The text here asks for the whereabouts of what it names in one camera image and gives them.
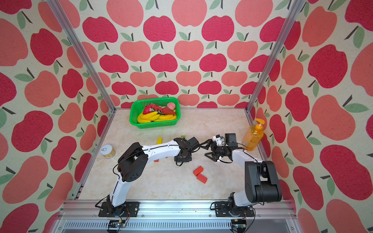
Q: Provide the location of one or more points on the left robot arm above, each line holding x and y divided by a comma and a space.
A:
132, 163

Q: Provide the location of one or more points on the small tin can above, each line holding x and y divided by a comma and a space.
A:
107, 151

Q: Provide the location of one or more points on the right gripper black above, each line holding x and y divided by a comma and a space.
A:
214, 158

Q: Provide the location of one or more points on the aluminium front rail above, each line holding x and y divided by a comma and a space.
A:
175, 216

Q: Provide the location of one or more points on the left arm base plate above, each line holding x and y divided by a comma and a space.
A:
119, 209

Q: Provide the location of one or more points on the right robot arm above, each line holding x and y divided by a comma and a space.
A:
261, 183

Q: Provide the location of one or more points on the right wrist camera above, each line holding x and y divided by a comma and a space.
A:
228, 140

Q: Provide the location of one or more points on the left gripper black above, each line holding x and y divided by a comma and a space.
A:
178, 159

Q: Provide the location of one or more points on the right aluminium post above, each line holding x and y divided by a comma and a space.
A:
279, 45

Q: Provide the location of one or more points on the orange soap dispenser bottle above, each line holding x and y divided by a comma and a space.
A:
253, 135

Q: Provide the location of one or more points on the green plastic basket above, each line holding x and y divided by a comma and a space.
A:
138, 107

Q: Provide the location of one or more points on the pink peach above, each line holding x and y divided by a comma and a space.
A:
171, 106

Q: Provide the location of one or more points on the red snack bag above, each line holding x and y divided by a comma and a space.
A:
163, 110

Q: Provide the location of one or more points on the left aluminium post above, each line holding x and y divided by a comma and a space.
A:
63, 20

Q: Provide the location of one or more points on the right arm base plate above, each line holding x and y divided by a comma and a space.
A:
224, 209

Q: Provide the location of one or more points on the aluminium post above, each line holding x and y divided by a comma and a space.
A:
279, 45
63, 20

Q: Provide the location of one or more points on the yellow banana bunch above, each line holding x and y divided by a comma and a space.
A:
155, 117

